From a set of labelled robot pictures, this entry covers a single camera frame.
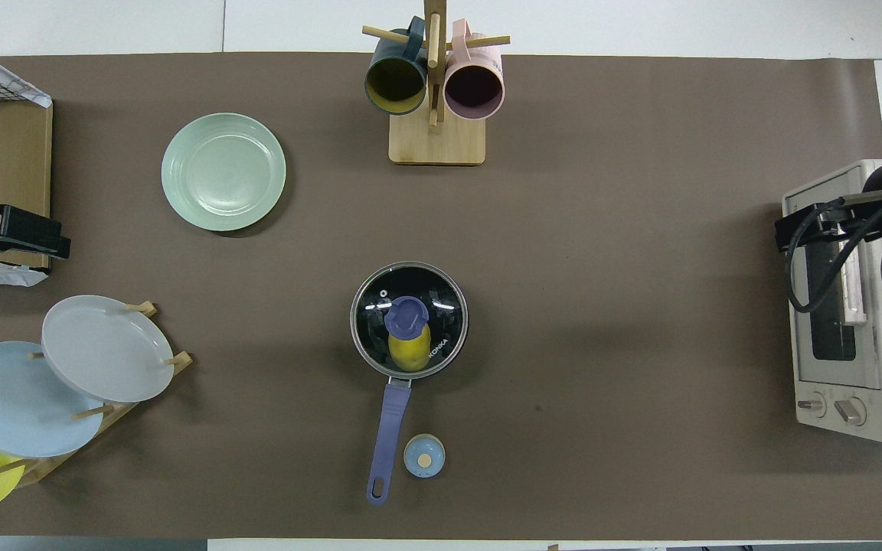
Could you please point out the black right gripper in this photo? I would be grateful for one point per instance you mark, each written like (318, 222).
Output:
(862, 210)

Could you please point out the pale green plate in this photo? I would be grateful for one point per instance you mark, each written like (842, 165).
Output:
(223, 172)

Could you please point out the grey plate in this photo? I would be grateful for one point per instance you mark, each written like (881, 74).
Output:
(104, 348)

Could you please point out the dark blue saucepan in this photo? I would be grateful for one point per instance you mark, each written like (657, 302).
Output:
(389, 436)

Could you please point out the cream toaster oven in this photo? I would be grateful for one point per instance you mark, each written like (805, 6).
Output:
(870, 413)

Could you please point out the wooden plate rack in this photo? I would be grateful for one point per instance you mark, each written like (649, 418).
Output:
(177, 360)

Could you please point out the brown table mat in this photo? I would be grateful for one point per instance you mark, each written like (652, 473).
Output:
(602, 306)

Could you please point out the light blue plate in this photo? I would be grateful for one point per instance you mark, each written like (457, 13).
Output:
(12, 405)

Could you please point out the glass lid with blue knob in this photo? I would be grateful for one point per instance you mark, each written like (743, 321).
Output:
(406, 316)

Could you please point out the wooden mug tree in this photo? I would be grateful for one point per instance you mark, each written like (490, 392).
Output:
(437, 145)

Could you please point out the pink ribbed mug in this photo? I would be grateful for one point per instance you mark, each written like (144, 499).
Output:
(474, 88)

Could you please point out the teal mug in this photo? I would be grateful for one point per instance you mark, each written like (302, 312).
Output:
(395, 84)

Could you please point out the yellow lemon toy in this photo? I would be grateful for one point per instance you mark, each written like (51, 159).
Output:
(410, 353)

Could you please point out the small blue call bell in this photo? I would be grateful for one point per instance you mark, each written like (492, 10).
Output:
(424, 455)

